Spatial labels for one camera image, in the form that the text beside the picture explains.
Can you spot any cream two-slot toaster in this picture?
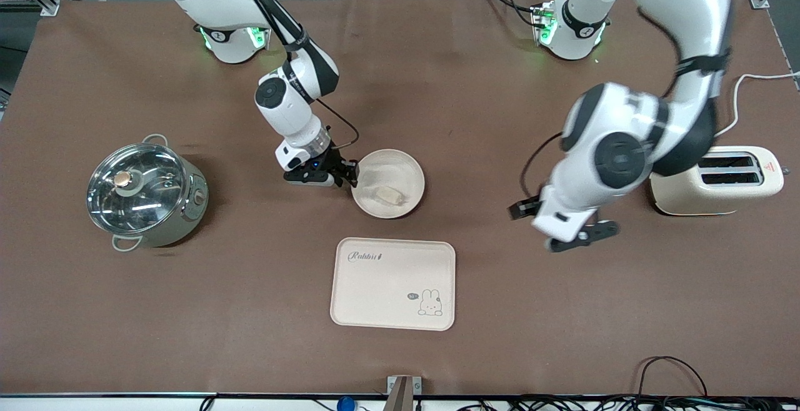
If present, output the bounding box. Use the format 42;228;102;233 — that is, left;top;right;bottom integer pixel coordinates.
649;146;785;217

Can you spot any glass lid with round knob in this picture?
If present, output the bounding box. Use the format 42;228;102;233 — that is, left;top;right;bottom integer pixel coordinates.
86;144;191;235

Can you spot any round cream plate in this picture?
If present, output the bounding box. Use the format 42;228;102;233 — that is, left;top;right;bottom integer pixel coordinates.
351;149;426;219

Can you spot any black cable bundle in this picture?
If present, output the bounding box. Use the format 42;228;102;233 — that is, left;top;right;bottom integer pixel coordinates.
453;395;800;411

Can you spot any black cable at arm base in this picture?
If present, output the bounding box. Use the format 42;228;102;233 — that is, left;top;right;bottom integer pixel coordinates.
479;0;539;28

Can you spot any aluminium frame bracket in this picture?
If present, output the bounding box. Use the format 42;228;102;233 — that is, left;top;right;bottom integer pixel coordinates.
386;375;422;411

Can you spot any steel pot with grey handles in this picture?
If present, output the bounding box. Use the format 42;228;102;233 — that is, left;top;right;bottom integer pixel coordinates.
86;134;210;252

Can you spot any small control box green light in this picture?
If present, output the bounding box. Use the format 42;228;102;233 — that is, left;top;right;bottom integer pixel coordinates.
530;1;558;47

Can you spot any cream rectangular rabbit tray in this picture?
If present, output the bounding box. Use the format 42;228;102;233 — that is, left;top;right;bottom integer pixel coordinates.
329;237;457;332

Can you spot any black looped cable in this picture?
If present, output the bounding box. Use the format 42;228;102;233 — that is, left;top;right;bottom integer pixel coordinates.
636;355;709;399

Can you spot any black cable along right arm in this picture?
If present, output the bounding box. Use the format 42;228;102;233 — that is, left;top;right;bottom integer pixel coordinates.
228;0;310;49

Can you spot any white toaster power cable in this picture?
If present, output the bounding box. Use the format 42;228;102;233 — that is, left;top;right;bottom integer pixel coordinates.
714;71;800;138

